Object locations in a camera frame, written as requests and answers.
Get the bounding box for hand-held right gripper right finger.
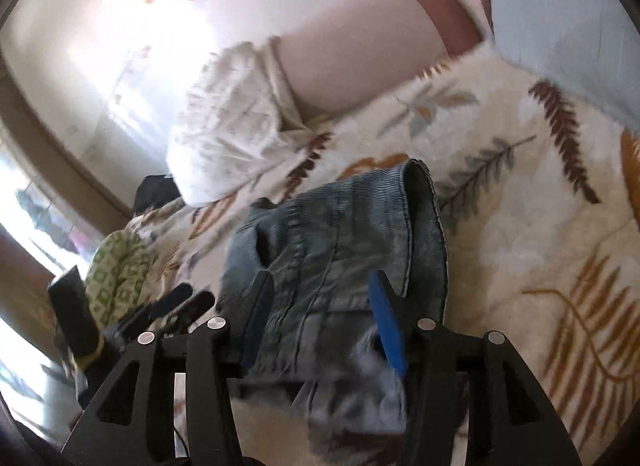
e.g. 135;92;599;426
366;270;584;466

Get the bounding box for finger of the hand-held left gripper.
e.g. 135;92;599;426
160;291;217;334
131;282;195;329

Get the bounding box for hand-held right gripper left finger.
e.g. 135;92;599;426
61;270;276;466

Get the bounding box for blue denim pants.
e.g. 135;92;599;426
217;158;473;454

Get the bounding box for green patterned blanket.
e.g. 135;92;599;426
84;230;163;329

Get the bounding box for black cloth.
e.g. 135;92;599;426
132;173;180;214

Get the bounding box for white patterned pillow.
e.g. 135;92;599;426
165;36;313;207

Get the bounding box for leaf printed blanket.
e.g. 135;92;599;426
80;43;640;466

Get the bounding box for light blue quilt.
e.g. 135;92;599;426
487;0;640;139

